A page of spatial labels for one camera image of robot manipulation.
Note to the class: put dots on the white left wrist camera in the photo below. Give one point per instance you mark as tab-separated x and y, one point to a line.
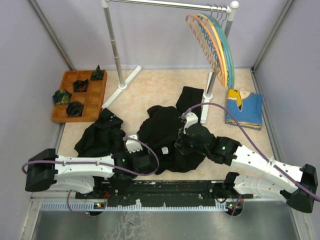
131	143

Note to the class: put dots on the blue yellow folded shirt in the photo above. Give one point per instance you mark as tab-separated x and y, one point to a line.
246	108

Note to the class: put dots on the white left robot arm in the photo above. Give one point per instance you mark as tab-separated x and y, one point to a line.
49	171

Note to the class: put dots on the rolled black tie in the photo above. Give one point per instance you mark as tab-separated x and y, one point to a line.
75	109

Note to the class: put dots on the wooden compartment tray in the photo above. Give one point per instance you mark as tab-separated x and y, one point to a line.
91	100

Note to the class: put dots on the black button-up shirt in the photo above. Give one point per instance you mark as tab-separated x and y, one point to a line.
103	137

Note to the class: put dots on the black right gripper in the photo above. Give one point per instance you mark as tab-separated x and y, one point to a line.
184	149

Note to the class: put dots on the white clothes rack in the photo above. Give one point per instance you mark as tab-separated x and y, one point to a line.
228	11

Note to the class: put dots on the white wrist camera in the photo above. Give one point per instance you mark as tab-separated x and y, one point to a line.
131	143
189	119

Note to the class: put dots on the green floral folded cloth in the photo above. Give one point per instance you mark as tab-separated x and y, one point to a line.
61	97

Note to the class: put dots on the dark orange patterned cloth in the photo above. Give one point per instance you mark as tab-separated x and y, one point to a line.
80	86

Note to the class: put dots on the dark green pointed cloth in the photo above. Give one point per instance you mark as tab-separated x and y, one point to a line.
97	74

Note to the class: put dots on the green hanger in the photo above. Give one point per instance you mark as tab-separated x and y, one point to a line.
227	51

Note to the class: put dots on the black t-shirt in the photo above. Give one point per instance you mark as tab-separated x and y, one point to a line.
160	132

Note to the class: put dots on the orange hanger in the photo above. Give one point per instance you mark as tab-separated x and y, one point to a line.
197	27

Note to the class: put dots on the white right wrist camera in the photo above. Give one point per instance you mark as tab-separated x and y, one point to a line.
189	119

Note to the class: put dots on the yellow hanger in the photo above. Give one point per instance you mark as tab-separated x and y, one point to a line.
213	41

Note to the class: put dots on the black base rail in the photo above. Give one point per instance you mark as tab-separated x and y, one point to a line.
161	193

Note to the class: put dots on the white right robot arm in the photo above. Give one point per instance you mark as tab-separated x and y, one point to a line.
294	185

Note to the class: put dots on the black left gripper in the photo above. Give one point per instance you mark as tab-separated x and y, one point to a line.
147	152

